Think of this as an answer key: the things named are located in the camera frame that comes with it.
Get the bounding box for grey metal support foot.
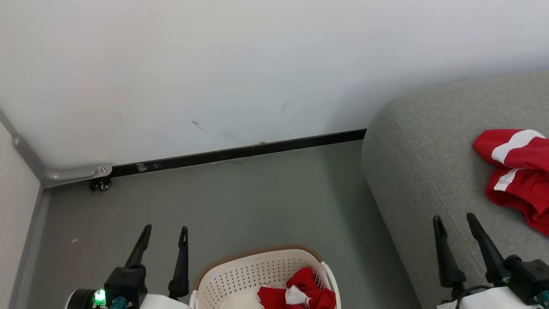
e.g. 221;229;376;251
12;135;113;188

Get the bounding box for red white garment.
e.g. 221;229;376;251
473;129;549;236
257;267;337;309

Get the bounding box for black baseboard strip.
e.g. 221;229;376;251
111;129;368;179

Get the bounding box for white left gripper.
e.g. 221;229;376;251
65;224;191;309

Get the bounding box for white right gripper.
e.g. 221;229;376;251
432;212;543;309

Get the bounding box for grey fabric sofa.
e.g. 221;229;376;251
361;71;549;309

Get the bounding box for cream perforated laundry basket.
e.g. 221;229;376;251
190;245;342;309

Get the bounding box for small black caster wheel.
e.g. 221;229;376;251
89;177;113;192

